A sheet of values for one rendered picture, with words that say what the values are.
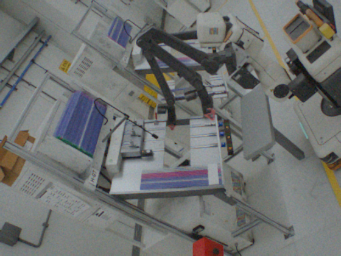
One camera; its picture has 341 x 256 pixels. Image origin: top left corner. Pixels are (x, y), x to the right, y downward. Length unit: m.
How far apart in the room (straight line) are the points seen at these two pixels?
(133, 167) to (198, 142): 0.48
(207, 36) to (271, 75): 0.47
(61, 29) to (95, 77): 2.16
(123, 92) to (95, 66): 0.39
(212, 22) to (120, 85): 1.67
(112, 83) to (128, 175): 1.34
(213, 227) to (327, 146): 0.94
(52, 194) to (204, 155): 1.02
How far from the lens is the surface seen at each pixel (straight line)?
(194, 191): 2.02
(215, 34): 1.84
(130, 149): 2.27
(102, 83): 3.32
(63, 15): 5.23
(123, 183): 2.15
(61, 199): 2.25
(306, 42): 2.00
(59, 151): 2.06
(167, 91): 2.27
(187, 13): 6.71
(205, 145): 2.28
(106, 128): 2.37
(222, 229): 2.39
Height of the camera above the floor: 1.92
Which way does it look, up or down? 24 degrees down
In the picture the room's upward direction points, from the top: 57 degrees counter-clockwise
